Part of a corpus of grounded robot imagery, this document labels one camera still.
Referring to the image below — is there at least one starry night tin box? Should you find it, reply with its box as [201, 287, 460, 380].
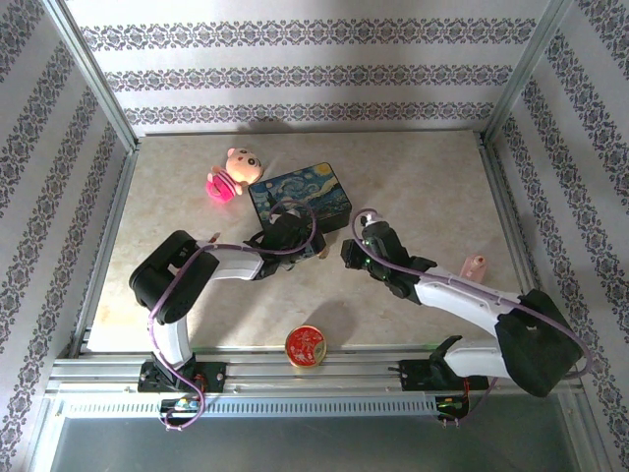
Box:
[248, 161, 355, 243]

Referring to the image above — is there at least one pink plush doll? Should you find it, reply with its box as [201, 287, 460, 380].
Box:
[204, 147, 267, 206]

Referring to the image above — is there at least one red gold round tin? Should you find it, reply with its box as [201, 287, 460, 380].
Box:
[284, 324, 328, 369]

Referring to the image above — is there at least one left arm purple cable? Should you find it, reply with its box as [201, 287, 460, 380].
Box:
[146, 198, 319, 434]

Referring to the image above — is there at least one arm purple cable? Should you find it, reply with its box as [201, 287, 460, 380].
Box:
[146, 198, 319, 434]
[351, 207, 594, 430]

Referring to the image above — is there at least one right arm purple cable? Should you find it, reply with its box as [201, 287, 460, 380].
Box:
[351, 207, 594, 430]

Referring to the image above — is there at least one aluminium frame rail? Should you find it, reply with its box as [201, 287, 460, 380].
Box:
[47, 349, 587, 395]

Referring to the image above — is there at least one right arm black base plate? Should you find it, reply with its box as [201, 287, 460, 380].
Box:
[387, 357, 492, 393]

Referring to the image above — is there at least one slotted grey cable duct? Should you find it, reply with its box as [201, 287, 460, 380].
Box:
[57, 395, 443, 420]

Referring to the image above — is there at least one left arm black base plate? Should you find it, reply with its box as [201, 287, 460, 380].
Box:
[138, 361, 228, 394]

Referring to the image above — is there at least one aluminium frame post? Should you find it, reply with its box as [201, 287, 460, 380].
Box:
[482, 0, 574, 145]
[41, 0, 142, 154]

